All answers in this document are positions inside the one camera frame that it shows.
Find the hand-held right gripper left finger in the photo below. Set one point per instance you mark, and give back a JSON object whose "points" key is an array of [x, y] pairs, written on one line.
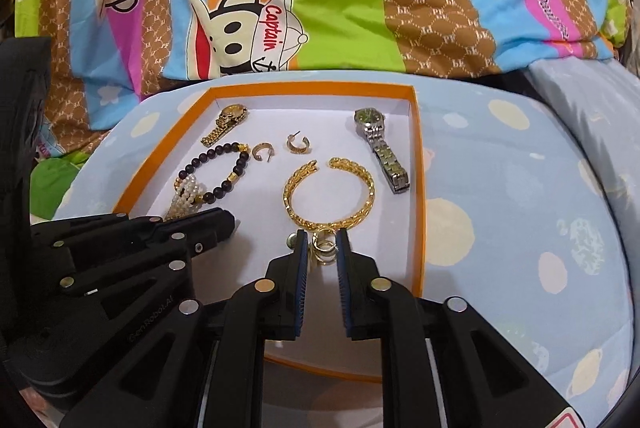
{"points": [[301, 268]]}

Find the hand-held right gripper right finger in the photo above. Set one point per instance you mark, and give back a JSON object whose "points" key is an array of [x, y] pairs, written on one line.
{"points": [[341, 278]]}

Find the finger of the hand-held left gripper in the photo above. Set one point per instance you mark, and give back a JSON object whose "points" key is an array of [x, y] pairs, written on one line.
{"points": [[130, 268], [210, 225]]}

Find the gold rings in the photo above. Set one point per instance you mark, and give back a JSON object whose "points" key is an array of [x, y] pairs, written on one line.
{"points": [[322, 248]]}

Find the orange cardboard box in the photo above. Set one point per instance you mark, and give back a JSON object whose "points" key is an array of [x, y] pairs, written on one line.
{"points": [[360, 218]]}

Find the gold hoop earring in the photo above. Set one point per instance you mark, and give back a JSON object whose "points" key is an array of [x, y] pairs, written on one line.
{"points": [[257, 151], [298, 146]]}

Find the gold watch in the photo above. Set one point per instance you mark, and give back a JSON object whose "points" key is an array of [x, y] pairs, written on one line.
{"points": [[230, 113]]}

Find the silver watch green dial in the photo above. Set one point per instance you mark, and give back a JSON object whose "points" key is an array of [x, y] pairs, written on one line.
{"points": [[387, 157]]}

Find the green cushion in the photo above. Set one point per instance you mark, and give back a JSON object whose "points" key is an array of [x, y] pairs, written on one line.
{"points": [[55, 183]]}

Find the striped cartoon monkey blanket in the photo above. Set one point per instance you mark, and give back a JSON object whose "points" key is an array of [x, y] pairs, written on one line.
{"points": [[340, 7]]}

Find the light blue quilt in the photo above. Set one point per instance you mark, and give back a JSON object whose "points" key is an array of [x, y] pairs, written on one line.
{"points": [[590, 117]]}

